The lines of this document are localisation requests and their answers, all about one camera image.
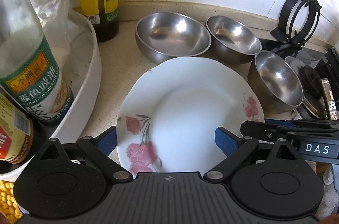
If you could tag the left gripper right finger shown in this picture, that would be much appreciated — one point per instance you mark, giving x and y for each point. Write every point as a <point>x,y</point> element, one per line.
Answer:
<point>238,152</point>

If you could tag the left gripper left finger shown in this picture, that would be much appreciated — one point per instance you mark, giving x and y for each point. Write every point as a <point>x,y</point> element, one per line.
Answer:
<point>97,149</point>

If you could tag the small steel bowl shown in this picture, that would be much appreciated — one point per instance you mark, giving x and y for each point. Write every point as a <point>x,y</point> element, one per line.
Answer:
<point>275,83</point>

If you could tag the white plate with pink flowers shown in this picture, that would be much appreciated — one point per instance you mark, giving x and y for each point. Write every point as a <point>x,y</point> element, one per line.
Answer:
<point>168,119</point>

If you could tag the medium steel bowl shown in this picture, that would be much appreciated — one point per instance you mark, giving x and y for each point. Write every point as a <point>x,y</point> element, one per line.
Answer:
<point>232,41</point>

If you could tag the large steel bowl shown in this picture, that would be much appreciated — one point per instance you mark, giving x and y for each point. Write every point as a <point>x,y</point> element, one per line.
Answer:
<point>163,36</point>

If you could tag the red yellow label bottle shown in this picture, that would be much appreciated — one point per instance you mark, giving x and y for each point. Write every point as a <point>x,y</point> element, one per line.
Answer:
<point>21,137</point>

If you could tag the white round tray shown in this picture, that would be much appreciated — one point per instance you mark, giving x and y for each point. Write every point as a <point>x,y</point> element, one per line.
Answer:
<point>82,70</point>

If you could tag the green label sauce bottle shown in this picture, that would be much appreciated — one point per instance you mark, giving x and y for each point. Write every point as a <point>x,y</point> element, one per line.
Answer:
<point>29,71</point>

